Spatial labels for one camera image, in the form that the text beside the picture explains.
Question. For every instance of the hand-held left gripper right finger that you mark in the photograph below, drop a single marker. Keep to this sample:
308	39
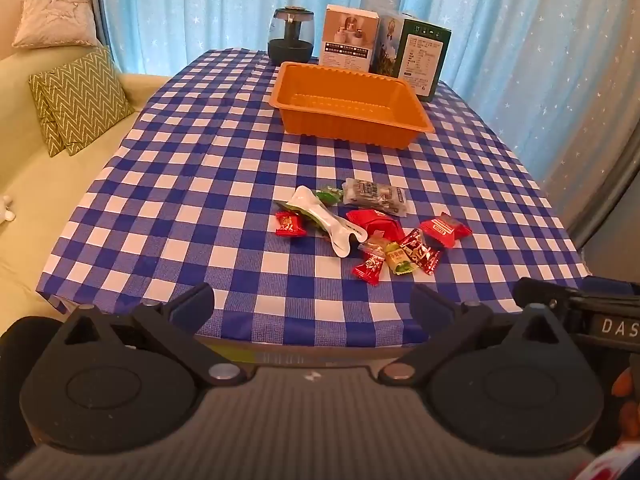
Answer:
429	303

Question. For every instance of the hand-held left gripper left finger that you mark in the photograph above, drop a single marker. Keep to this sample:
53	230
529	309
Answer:
196	301

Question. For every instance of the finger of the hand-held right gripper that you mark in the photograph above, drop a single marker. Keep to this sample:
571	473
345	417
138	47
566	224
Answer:
602	285
545	292

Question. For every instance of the clear brown candy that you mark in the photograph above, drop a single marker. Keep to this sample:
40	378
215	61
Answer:
374	248

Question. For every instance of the large red snack packet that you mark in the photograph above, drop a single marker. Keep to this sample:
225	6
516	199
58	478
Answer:
375	222

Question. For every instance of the orange plastic tray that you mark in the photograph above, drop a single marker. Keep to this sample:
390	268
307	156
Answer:
350	102

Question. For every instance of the person's right hand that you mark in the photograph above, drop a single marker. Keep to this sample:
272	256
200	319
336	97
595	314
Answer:
627	384

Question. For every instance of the red striped candy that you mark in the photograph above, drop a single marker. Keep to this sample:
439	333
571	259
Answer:
420	252

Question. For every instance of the green yellow candy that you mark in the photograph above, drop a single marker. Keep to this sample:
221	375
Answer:
400	260

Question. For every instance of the red twist wrapped candy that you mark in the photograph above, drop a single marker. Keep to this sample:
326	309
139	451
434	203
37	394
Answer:
369	270

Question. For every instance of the wide red wrapped candy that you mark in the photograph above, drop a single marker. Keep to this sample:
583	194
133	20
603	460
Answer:
445	230

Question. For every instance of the grey curtain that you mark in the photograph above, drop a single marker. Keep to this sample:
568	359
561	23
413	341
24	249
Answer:
87	0
605	190

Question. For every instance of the blue checkered tablecloth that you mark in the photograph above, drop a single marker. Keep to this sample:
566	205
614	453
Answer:
200	185

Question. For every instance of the grey clear snack packet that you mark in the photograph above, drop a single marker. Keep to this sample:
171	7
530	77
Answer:
375	195

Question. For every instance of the small square red candy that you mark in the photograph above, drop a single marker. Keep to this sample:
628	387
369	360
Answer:
291	224

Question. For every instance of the flat green packet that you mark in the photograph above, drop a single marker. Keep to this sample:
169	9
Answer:
287	206

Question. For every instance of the person's patterned clothing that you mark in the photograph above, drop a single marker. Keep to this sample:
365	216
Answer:
612	465

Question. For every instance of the white snack pouch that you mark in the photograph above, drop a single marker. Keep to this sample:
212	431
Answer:
320	215

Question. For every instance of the green wrapped snack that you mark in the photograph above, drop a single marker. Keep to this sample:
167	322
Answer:
329	195

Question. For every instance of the light green sofa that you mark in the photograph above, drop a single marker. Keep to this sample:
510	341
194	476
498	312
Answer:
30	185

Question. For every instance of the small white toy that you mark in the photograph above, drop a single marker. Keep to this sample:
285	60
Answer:
6	210

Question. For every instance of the green chevron pillow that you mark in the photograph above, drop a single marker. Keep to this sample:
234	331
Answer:
90	100
42	105

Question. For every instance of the green cardboard box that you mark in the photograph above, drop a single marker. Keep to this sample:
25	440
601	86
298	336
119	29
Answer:
422	55

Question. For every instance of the blue star curtain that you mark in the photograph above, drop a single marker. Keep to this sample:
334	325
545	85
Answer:
525	35

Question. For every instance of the white cardboard box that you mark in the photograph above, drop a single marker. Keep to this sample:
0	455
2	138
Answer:
347	37

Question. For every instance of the dark glass jar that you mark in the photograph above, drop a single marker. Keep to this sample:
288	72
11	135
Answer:
290	35

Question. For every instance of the beige pillow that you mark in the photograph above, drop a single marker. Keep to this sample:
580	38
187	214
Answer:
52	17

